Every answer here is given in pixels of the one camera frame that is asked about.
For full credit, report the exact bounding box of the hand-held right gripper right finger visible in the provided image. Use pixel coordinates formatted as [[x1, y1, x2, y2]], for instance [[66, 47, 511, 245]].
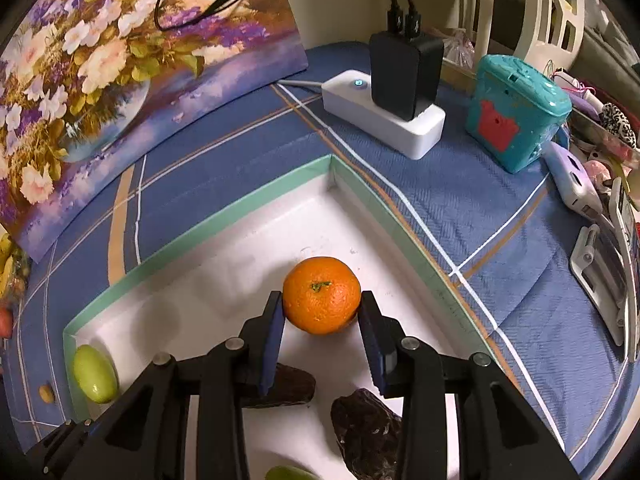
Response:
[[357, 290, 581, 480]]

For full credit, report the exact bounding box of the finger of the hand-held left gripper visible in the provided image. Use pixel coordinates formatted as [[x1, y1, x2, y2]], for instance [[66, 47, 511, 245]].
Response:
[[22, 416, 105, 480]]

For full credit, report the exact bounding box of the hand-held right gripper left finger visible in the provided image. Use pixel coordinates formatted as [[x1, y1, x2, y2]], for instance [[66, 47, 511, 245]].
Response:
[[82, 290, 286, 480]]

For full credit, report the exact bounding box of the dark brown date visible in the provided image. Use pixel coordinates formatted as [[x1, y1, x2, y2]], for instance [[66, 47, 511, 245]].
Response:
[[242, 362, 317, 408], [330, 388, 403, 480]]

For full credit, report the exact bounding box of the orange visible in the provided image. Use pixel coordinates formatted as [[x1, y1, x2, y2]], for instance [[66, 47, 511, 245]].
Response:
[[282, 256, 362, 336]]

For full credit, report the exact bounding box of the white tray with green rim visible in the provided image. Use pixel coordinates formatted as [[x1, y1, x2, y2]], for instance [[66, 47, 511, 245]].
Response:
[[62, 154, 566, 480]]

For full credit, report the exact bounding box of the green jujube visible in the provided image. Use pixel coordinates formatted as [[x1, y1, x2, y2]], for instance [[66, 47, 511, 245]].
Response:
[[72, 345, 119, 404], [265, 465, 321, 480]]

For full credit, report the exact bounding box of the bunch of bananas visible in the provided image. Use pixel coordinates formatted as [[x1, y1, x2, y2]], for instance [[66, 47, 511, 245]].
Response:
[[0, 232, 21, 301]]

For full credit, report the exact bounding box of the white power strip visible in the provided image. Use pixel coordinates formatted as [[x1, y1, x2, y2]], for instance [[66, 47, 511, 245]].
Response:
[[321, 70, 447, 161]]

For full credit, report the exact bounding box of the white clamp holder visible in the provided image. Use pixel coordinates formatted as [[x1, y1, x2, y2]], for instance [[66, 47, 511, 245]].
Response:
[[570, 177, 640, 361]]

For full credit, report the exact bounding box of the purple and white device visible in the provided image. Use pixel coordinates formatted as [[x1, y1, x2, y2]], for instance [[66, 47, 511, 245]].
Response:
[[542, 141, 603, 221]]

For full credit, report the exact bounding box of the teal plastic container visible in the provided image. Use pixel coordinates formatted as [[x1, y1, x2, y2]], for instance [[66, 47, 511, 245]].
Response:
[[465, 54, 572, 175]]

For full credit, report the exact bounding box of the black charger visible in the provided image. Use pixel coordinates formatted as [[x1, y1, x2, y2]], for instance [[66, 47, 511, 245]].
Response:
[[369, 30, 445, 122]]

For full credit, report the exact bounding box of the pink plastic bag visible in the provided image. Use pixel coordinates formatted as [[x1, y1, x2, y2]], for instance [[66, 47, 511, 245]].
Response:
[[444, 30, 474, 68]]

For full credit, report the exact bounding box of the floral painting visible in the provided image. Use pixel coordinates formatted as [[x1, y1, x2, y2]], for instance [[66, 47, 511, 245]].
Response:
[[0, 0, 308, 263]]

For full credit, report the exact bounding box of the leopard print pouch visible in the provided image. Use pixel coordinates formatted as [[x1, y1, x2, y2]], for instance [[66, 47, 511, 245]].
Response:
[[600, 102, 639, 150]]

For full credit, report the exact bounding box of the white lattice rack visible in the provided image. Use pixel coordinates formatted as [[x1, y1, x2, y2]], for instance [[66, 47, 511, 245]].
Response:
[[515, 0, 586, 68]]

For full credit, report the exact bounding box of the grey power strip cord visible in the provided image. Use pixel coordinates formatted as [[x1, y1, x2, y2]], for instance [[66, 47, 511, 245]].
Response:
[[277, 79, 324, 93]]

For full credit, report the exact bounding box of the black charger cable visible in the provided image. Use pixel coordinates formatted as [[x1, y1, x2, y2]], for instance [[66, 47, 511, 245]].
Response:
[[195, 0, 421, 43], [154, 0, 405, 41]]

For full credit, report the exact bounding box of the white furniture frame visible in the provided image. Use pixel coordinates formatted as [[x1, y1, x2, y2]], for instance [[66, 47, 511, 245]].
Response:
[[457, 0, 498, 58]]

